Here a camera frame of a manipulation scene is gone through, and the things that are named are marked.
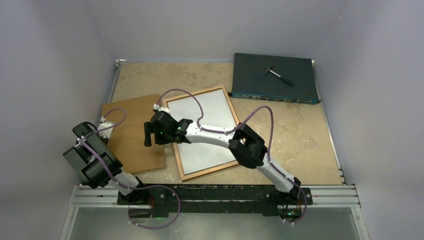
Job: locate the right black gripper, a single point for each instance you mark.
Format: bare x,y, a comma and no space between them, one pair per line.
149,129

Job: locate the brown backing board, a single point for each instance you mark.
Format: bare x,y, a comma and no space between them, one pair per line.
127,139

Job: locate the glossy photo print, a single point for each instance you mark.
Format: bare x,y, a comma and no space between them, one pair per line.
208,132

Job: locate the orange wooden picture frame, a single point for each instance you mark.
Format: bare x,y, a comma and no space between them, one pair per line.
179,162

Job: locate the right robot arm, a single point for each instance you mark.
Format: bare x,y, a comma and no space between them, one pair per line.
246,146

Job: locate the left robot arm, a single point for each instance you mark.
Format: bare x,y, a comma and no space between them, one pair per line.
98,167

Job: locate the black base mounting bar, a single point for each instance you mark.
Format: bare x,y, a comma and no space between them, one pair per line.
219,199

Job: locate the small black hammer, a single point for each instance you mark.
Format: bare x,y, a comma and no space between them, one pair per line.
270,70

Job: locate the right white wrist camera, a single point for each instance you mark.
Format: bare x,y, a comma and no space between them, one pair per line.
158,108

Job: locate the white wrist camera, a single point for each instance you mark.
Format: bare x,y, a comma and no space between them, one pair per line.
105,128
158,108

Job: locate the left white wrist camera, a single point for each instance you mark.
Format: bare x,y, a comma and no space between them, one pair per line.
105,128

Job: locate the aluminium rail frame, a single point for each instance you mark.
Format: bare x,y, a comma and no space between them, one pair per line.
302,144

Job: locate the dark network switch box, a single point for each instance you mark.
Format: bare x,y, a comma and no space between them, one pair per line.
274,78

